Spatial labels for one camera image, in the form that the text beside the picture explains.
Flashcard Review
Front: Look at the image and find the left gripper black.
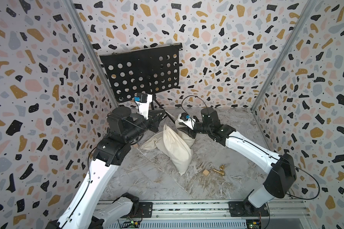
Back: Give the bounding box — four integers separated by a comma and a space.
123, 108, 165, 145

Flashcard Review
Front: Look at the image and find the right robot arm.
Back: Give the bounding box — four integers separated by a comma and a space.
177, 107, 297, 214

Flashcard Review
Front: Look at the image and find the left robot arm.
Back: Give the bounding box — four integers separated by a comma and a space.
46, 106, 165, 229

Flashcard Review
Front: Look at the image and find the small wooden cube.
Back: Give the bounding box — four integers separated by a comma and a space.
203, 169, 210, 176

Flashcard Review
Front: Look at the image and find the brass fitting rear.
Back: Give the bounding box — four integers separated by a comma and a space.
213, 169, 225, 176

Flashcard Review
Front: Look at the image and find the black perforated music stand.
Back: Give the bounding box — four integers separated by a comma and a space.
100, 43, 183, 110

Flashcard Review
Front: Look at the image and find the left circuit board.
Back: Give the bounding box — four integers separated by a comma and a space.
122, 220, 140, 229

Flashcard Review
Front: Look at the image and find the circuit board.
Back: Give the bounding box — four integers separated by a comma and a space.
122, 220, 140, 229
246, 219, 262, 229

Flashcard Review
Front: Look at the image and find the right circuit board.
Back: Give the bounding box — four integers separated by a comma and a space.
246, 219, 262, 229

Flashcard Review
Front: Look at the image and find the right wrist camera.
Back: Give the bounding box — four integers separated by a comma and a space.
178, 112, 196, 130

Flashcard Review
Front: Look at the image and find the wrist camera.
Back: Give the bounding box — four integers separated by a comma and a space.
134, 93, 153, 120
178, 112, 196, 130

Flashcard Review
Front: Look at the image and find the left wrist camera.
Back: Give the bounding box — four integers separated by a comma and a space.
134, 93, 153, 120

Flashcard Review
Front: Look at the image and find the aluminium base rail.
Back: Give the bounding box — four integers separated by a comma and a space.
97, 198, 313, 229

